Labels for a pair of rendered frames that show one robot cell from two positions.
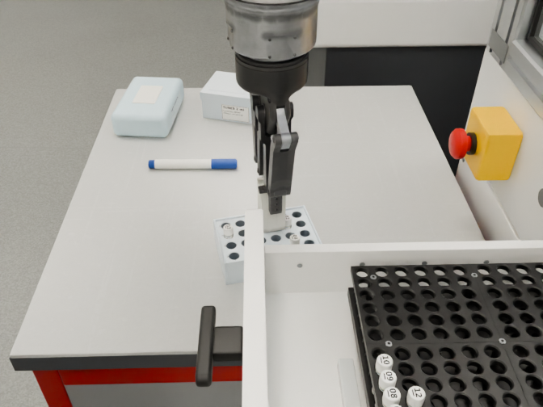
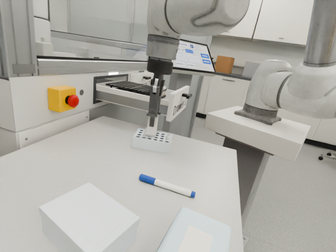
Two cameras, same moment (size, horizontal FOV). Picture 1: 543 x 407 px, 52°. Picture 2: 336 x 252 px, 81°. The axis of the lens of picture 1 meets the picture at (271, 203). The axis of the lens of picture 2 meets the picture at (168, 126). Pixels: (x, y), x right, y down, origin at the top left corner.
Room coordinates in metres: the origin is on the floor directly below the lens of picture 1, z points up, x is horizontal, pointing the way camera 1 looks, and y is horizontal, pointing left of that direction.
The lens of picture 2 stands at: (1.10, 0.21, 1.05)
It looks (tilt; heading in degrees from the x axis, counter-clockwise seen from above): 20 degrees down; 195
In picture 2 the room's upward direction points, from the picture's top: 9 degrees clockwise
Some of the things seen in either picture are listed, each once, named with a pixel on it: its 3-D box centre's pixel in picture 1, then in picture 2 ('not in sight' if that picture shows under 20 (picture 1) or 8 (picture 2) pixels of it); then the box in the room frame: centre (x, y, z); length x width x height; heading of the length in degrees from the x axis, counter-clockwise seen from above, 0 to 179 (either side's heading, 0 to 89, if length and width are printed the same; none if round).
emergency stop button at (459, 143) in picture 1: (462, 143); (72, 100); (0.61, -0.25, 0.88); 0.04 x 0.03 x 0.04; 2
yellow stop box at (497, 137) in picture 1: (487, 143); (63, 98); (0.61, -0.28, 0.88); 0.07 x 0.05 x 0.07; 2
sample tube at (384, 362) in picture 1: (380, 377); not in sight; (0.26, -0.09, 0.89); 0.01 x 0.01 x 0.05
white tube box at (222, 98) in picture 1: (242, 98); (89, 224); (0.90, 0.05, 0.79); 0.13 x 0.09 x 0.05; 75
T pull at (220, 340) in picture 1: (221, 343); (186, 95); (0.28, 0.04, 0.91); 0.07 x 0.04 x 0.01; 2
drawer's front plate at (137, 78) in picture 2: not in sight; (141, 82); (-0.03, -0.32, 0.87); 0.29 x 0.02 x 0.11; 2
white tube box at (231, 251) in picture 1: (267, 243); (153, 140); (0.53, 0.01, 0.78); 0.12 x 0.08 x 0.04; 104
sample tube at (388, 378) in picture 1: (384, 393); not in sight; (0.24, -0.09, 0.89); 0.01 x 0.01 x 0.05
